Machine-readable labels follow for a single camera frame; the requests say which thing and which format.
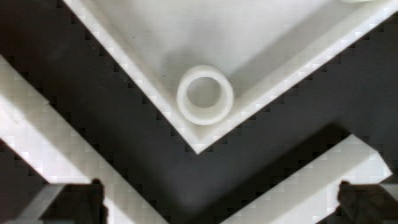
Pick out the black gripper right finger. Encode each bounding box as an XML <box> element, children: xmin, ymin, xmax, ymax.
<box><xmin>318</xmin><ymin>181</ymin><xmax>398</xmax><ymax>224</ymax></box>

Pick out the white L-shaped obstacle wall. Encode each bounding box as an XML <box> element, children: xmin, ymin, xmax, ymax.
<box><xmin>0</xmin><ymin>57</ymin><xmax>393</xmax><ymax>224</ymax></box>

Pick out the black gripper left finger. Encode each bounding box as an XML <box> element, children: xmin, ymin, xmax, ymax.
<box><xmin>2</xmin><ymin>179</ymin><xmax>109</xmax><ymax>224</ymax></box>

